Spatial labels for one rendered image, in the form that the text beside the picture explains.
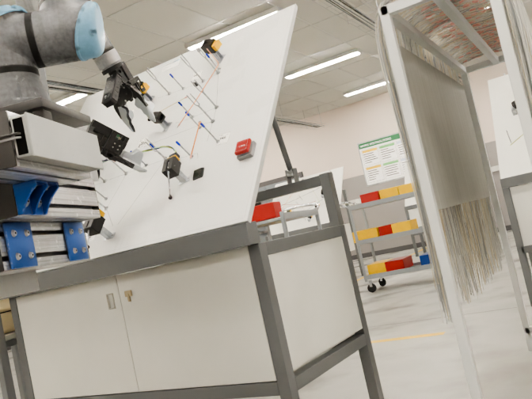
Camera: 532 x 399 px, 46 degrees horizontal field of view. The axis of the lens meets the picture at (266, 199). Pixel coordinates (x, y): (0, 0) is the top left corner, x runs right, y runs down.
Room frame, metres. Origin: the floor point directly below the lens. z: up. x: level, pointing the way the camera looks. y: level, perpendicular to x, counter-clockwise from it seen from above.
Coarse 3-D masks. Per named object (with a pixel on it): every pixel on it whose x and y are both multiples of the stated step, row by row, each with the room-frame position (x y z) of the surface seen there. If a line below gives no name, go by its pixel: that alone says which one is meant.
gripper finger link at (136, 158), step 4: (136, 152) 1.83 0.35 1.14; (140, 152) 1.83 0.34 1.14; (124, 156) 1.82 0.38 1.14; (128, 156) 1.82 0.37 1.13; (132, 156) 1.83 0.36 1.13; (136, 156) 1.83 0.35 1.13; (140, 156) 1.84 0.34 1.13; (132, 160) 1.83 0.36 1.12; (136, 160) 1.84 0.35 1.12; (140, 160) 1.84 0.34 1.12; (136, 164) 1.84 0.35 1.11; (140, 164) 1.84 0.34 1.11; (136, 168) 1.84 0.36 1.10; (140, 168) 1.85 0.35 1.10; (140, 172) 1.86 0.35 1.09; (144, 172) 1.87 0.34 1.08
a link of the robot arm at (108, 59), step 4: (108, 52) 1.84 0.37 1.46; (112, 52) 1.85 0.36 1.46; (116, 52) 1.87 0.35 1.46; (100, 56) 1.84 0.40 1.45; (104, 56) 1.84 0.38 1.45; (108, 56) 1.84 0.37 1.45; (112, 56) 1.85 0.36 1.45; (116, 56) 1.86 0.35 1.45; (96, 60) 1.85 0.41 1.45; (100, 60) 1.85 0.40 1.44; (104, 60) 1.84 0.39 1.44; (108, 60) 1.85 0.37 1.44; (112, 60) 1.85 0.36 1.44; (116, 60) 1.86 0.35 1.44; (96, 64) 1.87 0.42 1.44; (100, 64) 1.85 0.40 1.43; (104, 64) 1.85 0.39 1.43; (108, 64) 1.85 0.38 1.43; (112, 64) 1.86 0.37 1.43; (100, 68) 1.86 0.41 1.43; (104, 68) 1.86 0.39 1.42
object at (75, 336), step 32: (64, 288) 2.24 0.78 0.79; (96, 288) 2.15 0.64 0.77; (32, 320) 2.35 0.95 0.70; (64, 320) 2.26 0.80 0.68; (96, 320) 2.17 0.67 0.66; (32, 352) 2.37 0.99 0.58; (64, 352) 2.27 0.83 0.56; (96, 352) 2.19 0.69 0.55; (128, 352) 2.11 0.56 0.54; (32, 384) 2.38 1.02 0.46; (64, 384) 2.29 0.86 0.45; (96, 384) 2.20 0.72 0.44; (128, 384) 2.12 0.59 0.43
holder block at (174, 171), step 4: (164, 160) 2.02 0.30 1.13; (168, 160) 2.01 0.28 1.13; (172, 160) 2.00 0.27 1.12; (176, 160) 2.01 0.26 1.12; (164, 164) 2.01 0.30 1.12; (172, 164) 1.99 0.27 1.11; (176, 164) 2.00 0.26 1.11; (180, 164) 2.03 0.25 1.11; (164, 168) 2.00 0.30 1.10; (168, 168) 1.98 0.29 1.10; (172, 168) 1.98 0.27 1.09; (176, 168) 2.00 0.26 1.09; (164, 172) 1.99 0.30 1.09; (172, 172) 1.99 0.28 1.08; (176, 172) 1.99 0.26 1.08; (172, 176) 2.00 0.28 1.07; (176, 176) 2.00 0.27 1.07
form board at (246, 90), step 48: (240, 48) 2.36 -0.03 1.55; (288, 48) 2.19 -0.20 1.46; (96, 96) 2.88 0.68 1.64; (240, 96) 2.16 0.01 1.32; (192, 144) 2.16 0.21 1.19; (96, 192) 2.35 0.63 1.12; (144, 192) 2.16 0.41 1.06; (192, 192) 1.99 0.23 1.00; (240, 192) 1.86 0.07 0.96; (96, 240) 2.16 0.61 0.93; (144, 240) 2.00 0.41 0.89
